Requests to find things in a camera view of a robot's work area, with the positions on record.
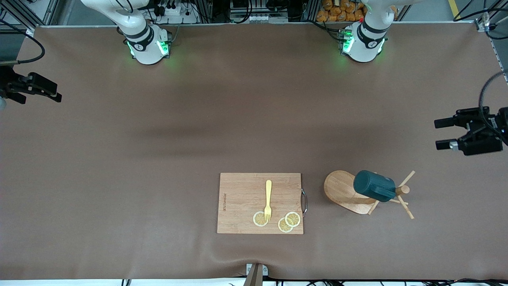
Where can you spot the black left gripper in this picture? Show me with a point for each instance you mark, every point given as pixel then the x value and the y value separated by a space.
pixel 481 134

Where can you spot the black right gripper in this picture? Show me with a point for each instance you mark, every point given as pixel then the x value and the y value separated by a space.
pixel 10 84

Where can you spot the dark green cup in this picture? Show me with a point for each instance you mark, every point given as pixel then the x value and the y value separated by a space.
pixel 373 186

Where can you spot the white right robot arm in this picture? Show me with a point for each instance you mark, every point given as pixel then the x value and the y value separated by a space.
pixel 147 43

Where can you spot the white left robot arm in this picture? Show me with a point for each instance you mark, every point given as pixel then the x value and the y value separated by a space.
pixel 363 43

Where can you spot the wooden mug rack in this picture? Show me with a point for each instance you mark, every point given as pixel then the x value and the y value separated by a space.
pixel 339 190

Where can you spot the brown table mat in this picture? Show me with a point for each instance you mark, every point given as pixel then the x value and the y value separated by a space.
pixel 119 159

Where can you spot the orange snack bag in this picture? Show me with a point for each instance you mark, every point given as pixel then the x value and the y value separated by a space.
pixel 337 14

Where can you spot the white power strip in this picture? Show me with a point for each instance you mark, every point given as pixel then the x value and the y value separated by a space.
pixel 174 12

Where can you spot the lemon slice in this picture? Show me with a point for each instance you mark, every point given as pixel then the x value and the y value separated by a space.
pixel 258 220
pixel 293 218
pixel 283 227

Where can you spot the yellow plastic fork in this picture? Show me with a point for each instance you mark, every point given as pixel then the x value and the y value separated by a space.
pixel 268 194

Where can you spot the wooden cutting board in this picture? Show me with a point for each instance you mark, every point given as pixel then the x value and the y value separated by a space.
pixel 238 198

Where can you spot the aluminium frame post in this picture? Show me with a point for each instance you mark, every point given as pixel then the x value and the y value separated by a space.
pixel 51 10
pixel 486 22

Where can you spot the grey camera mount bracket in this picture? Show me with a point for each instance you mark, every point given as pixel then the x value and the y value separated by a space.
pixel 256 278

